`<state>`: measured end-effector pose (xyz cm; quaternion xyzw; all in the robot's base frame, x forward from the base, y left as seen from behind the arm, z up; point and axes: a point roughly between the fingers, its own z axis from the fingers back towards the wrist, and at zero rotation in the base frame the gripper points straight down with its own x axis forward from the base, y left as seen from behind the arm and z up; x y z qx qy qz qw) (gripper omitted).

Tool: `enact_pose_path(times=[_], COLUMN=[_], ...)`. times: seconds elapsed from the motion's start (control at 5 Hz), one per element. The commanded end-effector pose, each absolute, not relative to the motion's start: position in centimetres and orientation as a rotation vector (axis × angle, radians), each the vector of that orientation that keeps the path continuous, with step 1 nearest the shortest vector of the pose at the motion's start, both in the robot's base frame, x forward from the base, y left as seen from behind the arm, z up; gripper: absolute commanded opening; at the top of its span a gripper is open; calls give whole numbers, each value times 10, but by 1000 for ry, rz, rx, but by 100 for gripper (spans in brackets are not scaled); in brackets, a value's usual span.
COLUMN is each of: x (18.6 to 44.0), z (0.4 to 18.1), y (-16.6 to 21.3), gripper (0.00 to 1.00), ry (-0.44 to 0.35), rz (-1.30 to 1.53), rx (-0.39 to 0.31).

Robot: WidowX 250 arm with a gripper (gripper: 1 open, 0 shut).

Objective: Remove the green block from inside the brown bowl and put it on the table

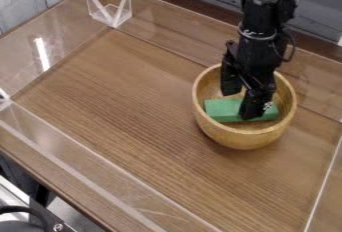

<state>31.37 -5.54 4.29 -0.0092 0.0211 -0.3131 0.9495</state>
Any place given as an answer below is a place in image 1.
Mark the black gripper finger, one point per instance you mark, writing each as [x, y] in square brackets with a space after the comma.
[229, 81]
[256, 100]

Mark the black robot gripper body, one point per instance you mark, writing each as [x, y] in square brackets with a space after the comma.
[256, 55]

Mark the green rectangular block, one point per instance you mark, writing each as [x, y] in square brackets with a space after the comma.
[223, 110]

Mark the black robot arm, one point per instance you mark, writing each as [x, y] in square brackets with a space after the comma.
[267, 15]

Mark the brown wooden bowl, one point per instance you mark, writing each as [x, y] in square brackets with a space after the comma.
[243, 135]

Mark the clear acrylic corner bracket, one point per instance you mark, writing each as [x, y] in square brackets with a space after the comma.
[109, 14]

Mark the clear acrylic tray wall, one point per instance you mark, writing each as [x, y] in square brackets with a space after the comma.
[119, 201]

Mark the black metal bracket with bolt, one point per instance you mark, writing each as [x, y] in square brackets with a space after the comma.
[45, 219]

